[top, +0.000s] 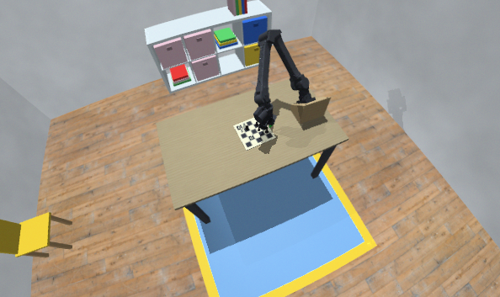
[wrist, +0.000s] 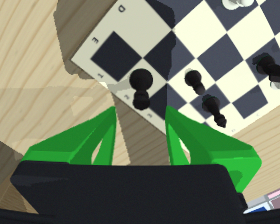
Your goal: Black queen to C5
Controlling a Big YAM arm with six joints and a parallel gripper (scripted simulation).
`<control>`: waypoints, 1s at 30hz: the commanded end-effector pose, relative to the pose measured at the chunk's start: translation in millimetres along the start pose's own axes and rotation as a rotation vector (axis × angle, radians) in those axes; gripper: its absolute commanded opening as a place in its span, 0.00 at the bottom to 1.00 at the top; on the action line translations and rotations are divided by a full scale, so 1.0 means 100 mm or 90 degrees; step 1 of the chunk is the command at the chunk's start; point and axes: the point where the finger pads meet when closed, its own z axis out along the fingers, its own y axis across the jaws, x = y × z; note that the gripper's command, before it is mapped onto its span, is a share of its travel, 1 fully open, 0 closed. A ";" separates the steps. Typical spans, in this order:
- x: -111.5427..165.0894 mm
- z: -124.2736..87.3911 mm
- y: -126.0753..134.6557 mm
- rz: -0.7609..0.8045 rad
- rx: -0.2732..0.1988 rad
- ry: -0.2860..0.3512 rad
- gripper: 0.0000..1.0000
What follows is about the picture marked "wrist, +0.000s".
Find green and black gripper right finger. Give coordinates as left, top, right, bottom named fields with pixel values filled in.
left=165, top=106, right=262, bottom=193

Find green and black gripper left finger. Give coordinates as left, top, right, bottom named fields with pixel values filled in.
left=20, top=106, right=117, bottom=165

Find black and white chessboard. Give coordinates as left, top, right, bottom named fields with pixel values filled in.
left=71, top=0, right=280, bottom=136

